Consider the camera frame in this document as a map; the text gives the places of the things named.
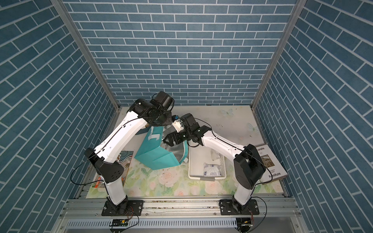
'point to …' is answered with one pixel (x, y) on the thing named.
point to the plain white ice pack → (214, 155)
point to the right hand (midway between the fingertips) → (170, 138)
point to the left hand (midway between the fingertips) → (172, 122)
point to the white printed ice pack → (211, 170)
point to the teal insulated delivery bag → (151, 149)
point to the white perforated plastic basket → (198, 156)
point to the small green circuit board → (119, 222)
